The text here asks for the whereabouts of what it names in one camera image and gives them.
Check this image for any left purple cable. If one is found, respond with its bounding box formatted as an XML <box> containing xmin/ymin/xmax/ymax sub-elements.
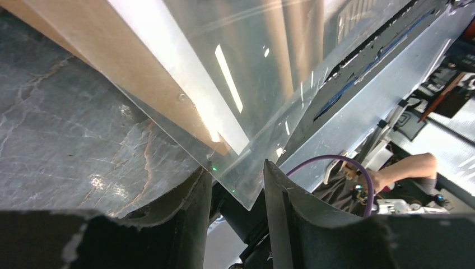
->
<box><xmin>286</xmin><ymin>154</ymin><xmax>375</xmax><ymax>219</ymax></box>

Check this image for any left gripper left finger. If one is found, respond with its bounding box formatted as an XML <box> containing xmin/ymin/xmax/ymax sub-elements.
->
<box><xmin>1</xmin><ymin>168</ymin><xmax>212</xmax><ymax>268</ymax></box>

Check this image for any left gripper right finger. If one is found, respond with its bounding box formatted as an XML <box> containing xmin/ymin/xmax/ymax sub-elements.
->
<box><xmin>263</xmin><ymin>160</ymin><xmax>474</xmax><ymax>268</ymax></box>

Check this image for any brown frame backing board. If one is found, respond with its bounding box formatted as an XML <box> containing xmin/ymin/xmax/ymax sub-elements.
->
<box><xmin>1</xmin><ymin>1</ymin><xmax>230</xmax><ymax>155</ymax></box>

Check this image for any person's forearm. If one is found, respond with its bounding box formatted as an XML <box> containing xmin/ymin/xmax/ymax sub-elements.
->
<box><xmin>368</xmin><ymin>153</ymin><xmax>437</xmax><ymax>194</ymax></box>

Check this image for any window plant photo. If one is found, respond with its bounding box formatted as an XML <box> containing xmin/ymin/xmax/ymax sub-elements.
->
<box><xmin>110</xmin><ymin>1</ymin><xmax>406</xmax><ymax>155</ymax></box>

